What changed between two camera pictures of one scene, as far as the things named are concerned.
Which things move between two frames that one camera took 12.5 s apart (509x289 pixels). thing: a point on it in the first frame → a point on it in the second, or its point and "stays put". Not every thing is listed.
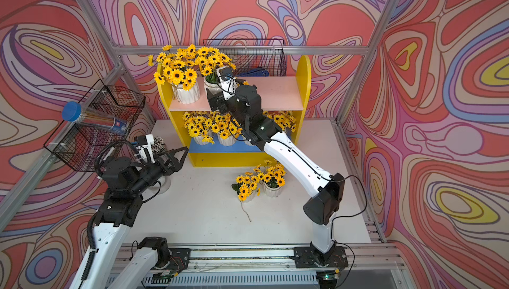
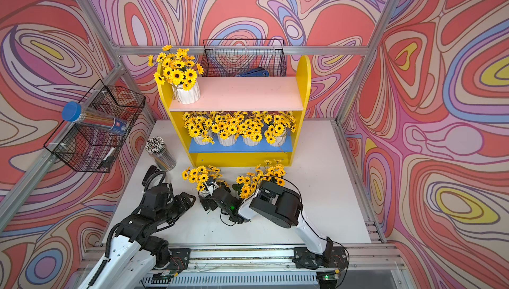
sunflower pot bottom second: [226, 128] stays put
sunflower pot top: [209, 59] → [201, 174]
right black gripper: [219, 99] → [211, 203]
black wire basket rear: [253, 57] stays put
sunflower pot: [179, 69] stays put
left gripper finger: [171, 154] → [185, 200]
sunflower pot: [283, 119] stays put
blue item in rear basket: [255, 72] stays put
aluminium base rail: [368, 266] stays put
